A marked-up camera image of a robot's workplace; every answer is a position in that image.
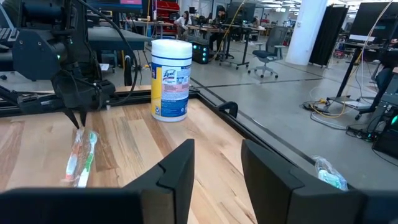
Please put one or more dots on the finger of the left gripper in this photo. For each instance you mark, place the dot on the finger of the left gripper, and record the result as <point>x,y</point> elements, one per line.
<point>83,115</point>
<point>72,116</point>

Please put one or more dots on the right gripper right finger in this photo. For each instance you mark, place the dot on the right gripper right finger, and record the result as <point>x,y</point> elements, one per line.
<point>311,208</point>

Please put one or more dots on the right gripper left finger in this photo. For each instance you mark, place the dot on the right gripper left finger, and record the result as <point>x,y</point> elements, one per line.
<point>93,208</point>

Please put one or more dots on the teal toothbrush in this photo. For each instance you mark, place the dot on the teal toothbrush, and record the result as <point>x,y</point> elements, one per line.
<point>331,179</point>

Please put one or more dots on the green toothbrush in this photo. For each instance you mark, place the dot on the green toothbrush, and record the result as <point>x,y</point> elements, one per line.
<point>88,158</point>

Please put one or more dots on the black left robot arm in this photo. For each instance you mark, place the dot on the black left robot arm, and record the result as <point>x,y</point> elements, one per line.
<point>37,53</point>

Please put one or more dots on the grey operator desk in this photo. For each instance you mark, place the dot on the grey operator desk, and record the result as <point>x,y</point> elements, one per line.
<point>118,37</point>

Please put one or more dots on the yellow disinfecting wipes canister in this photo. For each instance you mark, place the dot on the yellow disinfecting wipes canister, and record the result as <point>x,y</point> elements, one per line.
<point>171,93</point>

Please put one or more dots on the large operator monitor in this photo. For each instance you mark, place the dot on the large operator monitor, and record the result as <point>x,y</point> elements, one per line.
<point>115,3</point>

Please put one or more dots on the black computer with green light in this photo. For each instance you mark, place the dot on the black computer with green light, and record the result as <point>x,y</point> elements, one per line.
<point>385,140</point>

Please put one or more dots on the red storage bins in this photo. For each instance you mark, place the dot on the red storage bins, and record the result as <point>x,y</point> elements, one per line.
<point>168,9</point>

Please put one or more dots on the person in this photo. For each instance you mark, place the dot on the person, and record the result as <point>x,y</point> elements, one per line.
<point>183,21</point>
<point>220,18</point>

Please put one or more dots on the computer tower with lights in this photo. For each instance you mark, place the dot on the computer tower with lights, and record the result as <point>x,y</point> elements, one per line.
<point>200,53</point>

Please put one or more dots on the grey office chair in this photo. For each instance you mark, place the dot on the grey office chair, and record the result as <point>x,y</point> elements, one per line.
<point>267,54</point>

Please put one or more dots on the long work desk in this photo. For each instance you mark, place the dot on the long work desk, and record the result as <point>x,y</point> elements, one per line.
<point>242,28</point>

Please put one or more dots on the black folding partition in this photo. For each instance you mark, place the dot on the black folding partition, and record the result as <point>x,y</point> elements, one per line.
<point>329,34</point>

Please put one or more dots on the white pillar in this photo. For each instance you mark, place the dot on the white pillar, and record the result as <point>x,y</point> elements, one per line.
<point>304,31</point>

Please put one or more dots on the black computer monitor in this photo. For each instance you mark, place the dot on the black computer monitor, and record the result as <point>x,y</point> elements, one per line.
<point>373,18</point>

